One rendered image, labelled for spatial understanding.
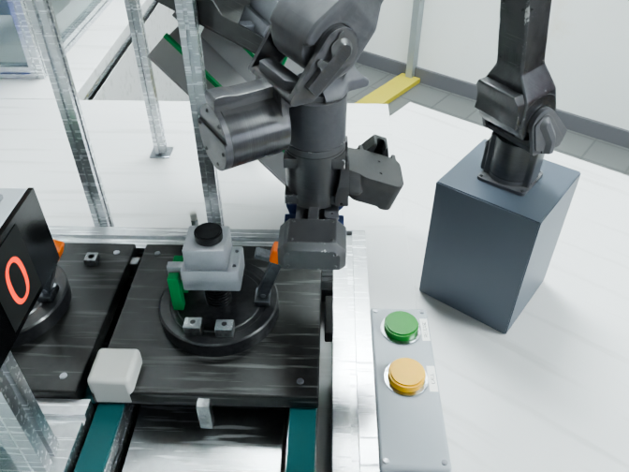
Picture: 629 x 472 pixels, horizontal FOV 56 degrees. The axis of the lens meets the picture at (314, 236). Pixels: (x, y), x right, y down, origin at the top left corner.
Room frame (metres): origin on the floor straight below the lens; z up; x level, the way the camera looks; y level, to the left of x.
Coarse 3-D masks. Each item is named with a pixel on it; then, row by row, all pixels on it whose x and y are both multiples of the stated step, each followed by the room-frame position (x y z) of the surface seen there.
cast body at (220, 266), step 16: (208, 224) 0.49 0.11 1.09; (192, 240) 0.48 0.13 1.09; (208, 240) 0.47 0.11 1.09; (224, 240) 0.48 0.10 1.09; (192, 256) 0.46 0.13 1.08; (208, 256) 0.46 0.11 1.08; (224, 256) 0.46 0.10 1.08; (240, 256) 0.49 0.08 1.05; (176, 272) 0.48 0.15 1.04; (192, 272) 0.46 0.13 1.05; (208, 272) 0.46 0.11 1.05; (224, 272) 0.46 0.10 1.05; (240, 272) 0.47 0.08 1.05; (192, 288) 0.46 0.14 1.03; (208, 288) 0.46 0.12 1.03; (224, 288) 0.46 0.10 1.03; (240, 288) 0.46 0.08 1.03
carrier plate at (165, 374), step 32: (160, 256) 0.58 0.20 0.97; (160, 288) 0.52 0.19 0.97; (288, 288) 0.52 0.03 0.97; (320, 288) 0.52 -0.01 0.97; (128, 320) 0.47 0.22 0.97; (160, 320) 0.47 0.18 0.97; (288, 320) 0.47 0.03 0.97; (320, 320) 0.47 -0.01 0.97; (160, 352) 0.42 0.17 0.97; (256, 352) 0.42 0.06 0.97; (288, 352) 0.42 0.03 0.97; (160, 384) 0.38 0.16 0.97; (192, 384) 0.38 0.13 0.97; (224, 384) 0.38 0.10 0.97; (256, 384) 0.38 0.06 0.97; (288, 384) 0.38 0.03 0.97
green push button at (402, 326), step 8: (392, 312) 0.48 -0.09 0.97; (400, 312) 0.48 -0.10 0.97; (392, 320) 0.47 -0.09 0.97; (400, 320) 0.47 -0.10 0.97; (408, 320) 0.47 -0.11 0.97; (416, 320) 0.47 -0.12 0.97; (384, 328) 0.46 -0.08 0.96; (392, 328) 0.45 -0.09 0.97; (400, 328) 0.45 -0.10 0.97; (408, 328) 0.45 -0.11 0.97; (416, 328) 0.45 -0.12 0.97; (392, 336) 0.45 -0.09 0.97; (400, 336) 0.44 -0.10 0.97; (408, 336) 0.44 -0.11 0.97
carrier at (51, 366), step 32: (64, 256) 0.58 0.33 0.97; (128, 256) 0.58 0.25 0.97; (64, 288) 0.50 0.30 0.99; (96, 288) 0.52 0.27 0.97; (32, 320) 0.45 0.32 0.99; (64, 320) 0.47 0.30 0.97; (96, 320) 0.47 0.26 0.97; (32, 352) 0.42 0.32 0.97; (64, 352) 0.42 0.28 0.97; (96, 352) 0.43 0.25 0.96; (32, 384) 0.38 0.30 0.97; (64, 384) 0.38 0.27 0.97
